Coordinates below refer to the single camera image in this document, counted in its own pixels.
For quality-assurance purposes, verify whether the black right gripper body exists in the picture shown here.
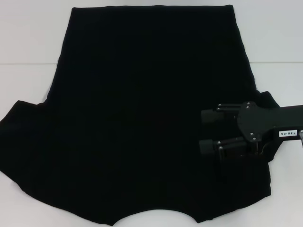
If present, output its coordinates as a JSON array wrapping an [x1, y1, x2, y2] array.
[[236, 101, 303, 152]]

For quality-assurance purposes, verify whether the black t-shirt with white print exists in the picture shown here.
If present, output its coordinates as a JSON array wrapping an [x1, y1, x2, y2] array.
[[0, 4, 285, 227]]

